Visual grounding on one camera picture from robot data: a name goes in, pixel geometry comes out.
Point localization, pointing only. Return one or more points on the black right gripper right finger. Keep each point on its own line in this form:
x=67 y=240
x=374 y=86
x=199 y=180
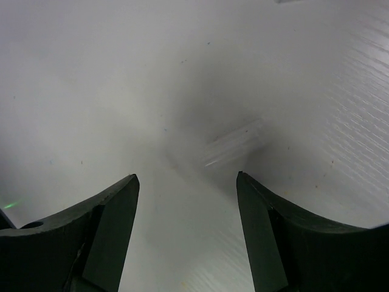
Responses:
x=292 y=249

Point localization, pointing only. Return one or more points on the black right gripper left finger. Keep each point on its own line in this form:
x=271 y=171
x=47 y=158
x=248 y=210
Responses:
x=81 y=248

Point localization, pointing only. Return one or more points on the clear plastic pen cap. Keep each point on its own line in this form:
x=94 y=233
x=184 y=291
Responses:
x=235 y=144

